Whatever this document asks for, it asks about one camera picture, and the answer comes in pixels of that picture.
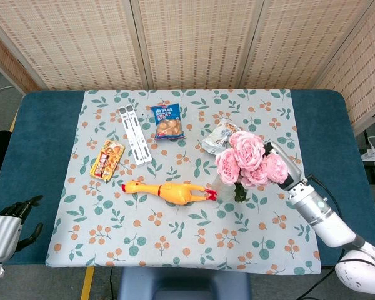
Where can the silver snack bag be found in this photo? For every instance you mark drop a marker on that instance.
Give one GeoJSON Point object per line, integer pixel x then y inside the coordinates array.
{"type": "Point", "coordinates": [217, 139]}

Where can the blue table cover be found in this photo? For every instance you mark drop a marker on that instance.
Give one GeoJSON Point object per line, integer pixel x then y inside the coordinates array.
{"type": "Point", "coordinates": [34, 150]}

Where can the white power strip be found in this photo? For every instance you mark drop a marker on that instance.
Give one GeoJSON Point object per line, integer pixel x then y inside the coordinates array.
{"type": "Point", "coordinates": [373, 152]}

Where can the woven folding screen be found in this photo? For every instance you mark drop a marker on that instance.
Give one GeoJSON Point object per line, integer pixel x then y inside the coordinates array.
{"type": "Point", "coordinates": [187, 43]}

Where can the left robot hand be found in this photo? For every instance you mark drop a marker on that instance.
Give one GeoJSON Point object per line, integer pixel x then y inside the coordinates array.
{"type": "Point", "coordinates": [3, 231]}

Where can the white folding stand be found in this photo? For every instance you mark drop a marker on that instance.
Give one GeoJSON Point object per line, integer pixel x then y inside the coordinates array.
{"type": "Point", "coordinates": [135, 134]}

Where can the pink rose bouquet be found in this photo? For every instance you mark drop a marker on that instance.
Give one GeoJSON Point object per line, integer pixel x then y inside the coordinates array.
{"type": "Point", "coordinates": [250, 162]}

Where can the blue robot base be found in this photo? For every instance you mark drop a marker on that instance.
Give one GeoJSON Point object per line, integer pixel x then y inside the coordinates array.
{"type": "Point", "coordinates": [184, 284]}

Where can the floral tablecloth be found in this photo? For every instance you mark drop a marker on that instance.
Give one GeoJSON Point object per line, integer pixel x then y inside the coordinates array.
{"type": "Point", "coordinates": [175, 225]}

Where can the clear glass cup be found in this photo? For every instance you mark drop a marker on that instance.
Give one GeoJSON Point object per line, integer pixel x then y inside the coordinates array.
{"type": "Point", "coordinates": [223, 190]}

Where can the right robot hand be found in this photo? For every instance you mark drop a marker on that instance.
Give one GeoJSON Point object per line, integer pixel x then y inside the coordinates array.
{"type": "Point", "coordinates": [284, 167]}

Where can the yellow rubber chicken toy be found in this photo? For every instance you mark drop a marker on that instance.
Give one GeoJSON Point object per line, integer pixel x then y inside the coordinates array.
{"type": "Point", "coordinates": [172, 190]}

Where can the orange curry box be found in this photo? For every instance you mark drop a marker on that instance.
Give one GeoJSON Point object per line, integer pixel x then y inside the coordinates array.
{"type": "Point", "coordinates": [107, 160]}

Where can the blue snack bag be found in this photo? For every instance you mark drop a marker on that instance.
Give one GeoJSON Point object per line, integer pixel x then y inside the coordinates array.
{"type": "Point", "coordinates": [168, 122]}

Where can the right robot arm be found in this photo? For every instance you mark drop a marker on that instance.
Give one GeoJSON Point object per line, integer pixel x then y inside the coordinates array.
{"type": "Point", "coordinates": [328, 225]}

